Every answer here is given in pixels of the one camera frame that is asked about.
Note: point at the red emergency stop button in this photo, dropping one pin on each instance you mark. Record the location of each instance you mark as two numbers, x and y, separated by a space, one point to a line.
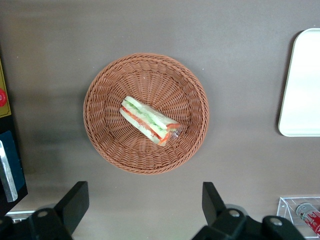
2 97

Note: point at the cream plastic tray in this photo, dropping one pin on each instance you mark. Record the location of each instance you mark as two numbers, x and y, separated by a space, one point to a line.
302 87

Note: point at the clear acrylic bottle rack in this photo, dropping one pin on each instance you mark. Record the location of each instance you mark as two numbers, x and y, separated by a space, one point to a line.
287 207

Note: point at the black control box yellow panel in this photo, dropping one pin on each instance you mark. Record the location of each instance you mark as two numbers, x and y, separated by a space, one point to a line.
5 122

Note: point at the round brown wicker basket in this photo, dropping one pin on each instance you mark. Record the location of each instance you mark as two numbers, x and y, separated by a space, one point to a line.
112 140

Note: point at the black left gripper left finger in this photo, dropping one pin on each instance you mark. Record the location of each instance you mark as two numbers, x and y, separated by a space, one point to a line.
62 215

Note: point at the red cola bottle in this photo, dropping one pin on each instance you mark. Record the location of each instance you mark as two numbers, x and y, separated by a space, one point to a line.
312 217

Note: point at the silver metal bar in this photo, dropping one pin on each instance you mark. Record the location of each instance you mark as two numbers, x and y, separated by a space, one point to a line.
7 175

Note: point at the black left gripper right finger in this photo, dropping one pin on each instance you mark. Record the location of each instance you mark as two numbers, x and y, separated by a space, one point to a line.
220 215

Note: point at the triangle sandwich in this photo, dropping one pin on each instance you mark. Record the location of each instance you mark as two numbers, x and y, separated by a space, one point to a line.
145 117

